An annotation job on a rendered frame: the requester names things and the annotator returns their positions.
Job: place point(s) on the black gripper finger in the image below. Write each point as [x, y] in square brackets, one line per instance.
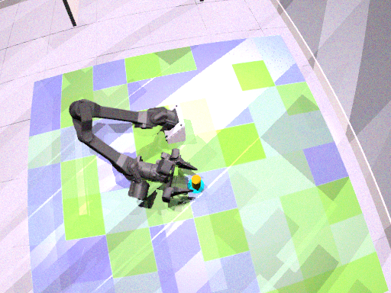
[177, 190]
[184, 165]

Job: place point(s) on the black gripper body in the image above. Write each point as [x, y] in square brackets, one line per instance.
[167, 191]

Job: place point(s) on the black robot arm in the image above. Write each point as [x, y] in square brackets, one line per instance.
[82, 112]

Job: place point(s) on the yellow cylinder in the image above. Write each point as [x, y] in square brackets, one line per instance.
[196, 182]

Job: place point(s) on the cyan circle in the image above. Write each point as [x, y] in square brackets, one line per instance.
[196, 190]

